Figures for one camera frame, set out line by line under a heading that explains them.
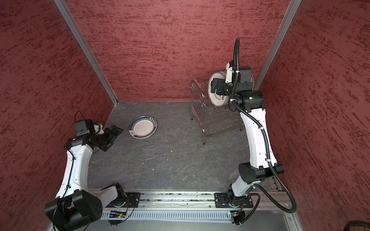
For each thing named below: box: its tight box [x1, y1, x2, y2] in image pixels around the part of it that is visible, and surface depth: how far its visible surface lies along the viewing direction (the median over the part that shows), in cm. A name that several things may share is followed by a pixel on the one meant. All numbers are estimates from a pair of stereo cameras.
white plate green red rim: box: [128, 115, 158, 140], surface depth 105 cm
